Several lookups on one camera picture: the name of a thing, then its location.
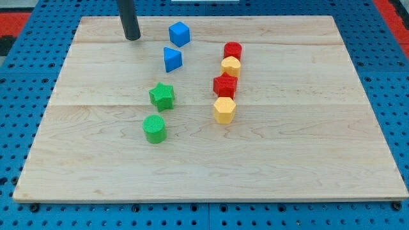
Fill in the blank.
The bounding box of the red cylinder block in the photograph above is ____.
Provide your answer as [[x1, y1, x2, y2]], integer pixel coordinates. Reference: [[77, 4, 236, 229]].
[[223, 42, 242, 61]]

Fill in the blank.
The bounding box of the blue triangle block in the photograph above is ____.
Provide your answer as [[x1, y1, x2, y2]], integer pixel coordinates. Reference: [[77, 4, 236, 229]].
[[164, 47, 183, 73]]

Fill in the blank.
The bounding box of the red star block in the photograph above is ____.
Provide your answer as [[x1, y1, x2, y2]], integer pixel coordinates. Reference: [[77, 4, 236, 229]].
[[213, 72, 238, 100]]

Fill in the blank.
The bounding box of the blue cube block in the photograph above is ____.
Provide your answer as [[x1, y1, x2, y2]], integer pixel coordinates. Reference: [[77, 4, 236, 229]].
[[169, 21, 190, 47]]

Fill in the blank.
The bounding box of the green star block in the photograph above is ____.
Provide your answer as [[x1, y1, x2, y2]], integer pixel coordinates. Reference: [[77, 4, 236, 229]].
[[149, 82, 175, 112]]

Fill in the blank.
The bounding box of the green cylinder block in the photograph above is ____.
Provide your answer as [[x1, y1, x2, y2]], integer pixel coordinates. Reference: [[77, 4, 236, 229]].
[[143, 115, 167, 144]]

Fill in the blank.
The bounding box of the black cylindrical robot arm rod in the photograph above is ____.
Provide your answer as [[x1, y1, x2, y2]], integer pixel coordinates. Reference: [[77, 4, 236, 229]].
[[116, 0, 141, 41]]

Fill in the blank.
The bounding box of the yellow hexagon block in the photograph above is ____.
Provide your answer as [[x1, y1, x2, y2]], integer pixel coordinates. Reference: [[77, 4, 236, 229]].
[[213, 97, 236, 124]]

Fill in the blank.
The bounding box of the light wooden board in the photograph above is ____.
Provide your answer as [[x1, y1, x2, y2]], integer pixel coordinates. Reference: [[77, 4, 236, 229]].
[[13, 16, 408, 203]]

